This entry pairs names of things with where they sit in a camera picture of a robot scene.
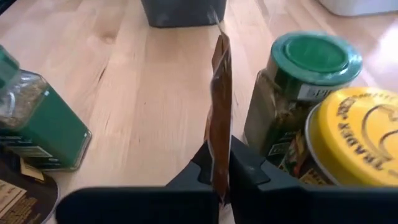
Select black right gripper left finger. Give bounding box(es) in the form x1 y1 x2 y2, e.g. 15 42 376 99
55 140 220 224

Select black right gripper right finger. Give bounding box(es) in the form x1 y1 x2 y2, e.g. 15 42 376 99
229 136 398 224

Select yellow cup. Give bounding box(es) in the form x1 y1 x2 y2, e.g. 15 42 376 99
273 86 398 187

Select yellow lid spice jar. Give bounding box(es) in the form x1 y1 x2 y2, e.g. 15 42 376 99
0 149 60 224

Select green lid spice jar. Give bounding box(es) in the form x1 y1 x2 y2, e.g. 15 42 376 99
0 45 93 172
243 30 364 159

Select taco seasoning packet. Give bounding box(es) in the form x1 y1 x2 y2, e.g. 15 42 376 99
203 6 234 215

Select dark grey plastic bin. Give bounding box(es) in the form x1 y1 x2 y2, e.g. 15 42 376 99
140 0 228 29

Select white plastic bin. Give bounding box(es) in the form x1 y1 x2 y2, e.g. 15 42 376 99
317 0 398 17

